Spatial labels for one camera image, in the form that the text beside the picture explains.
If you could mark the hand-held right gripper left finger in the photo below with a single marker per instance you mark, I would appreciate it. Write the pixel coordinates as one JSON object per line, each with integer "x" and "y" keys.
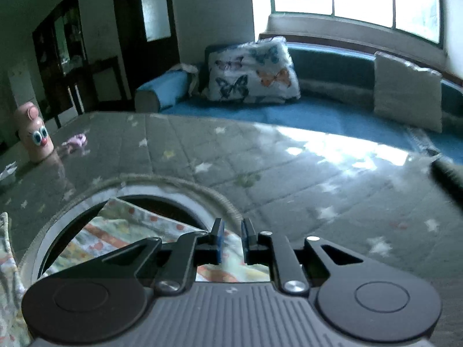
{"x": 219, "y": 240}

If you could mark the pale printed garment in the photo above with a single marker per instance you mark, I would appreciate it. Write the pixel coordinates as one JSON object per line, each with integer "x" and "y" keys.
{"x": 144, "y": 224}

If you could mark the butterfly print pillow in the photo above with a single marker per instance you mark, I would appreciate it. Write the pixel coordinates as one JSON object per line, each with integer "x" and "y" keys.
{"x": 253, "y": 72}

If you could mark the white cabinet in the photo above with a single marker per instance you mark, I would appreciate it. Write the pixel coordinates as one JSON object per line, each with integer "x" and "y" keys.
{"x": 21, "y": 86}

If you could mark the crumpled beige cloth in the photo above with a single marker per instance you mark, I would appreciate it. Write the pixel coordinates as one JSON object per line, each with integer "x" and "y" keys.
{"x": 188, "y": 74}

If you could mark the blue bolster cushion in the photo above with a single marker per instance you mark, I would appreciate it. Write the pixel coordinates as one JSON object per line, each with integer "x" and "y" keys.
{"x": 162, "y": 92}

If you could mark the teal sofa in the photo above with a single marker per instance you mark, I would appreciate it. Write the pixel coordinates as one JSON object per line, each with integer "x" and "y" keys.
{"x": 325, "y": 115}

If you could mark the black remote control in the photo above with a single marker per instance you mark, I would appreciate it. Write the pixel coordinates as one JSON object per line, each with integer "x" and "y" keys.
{"x": 448, "y": 180}

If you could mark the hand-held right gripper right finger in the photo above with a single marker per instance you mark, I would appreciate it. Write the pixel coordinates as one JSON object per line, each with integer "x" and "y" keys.
{"x": 246, "y": 240}

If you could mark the small pink toy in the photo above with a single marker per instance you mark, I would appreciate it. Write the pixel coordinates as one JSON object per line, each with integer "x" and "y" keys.
{"x": 76, "y": 140}

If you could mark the dark glass front cabinet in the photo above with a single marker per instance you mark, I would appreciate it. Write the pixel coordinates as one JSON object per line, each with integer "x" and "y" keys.
{"x": 61, "y": 43}

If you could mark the dark door with frosted glass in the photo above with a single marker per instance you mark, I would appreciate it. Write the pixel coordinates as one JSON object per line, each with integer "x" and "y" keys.
{"x": 152, "y": 43}

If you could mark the dark wooden side table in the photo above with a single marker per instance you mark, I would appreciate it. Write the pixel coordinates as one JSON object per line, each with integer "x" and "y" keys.
{"x": 105, "y": 79}

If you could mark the grey quilted star table cover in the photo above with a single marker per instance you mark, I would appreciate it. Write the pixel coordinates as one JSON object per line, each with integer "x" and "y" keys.
{"x": 289, "y": 188}

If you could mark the plain white pillow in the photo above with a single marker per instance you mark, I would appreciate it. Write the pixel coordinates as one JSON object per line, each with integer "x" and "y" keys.
{"x": 408, "y": 94}

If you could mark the pink cartoon face bottle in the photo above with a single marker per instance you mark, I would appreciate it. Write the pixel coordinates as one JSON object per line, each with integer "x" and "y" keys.
{"x": 34, "y": 144}

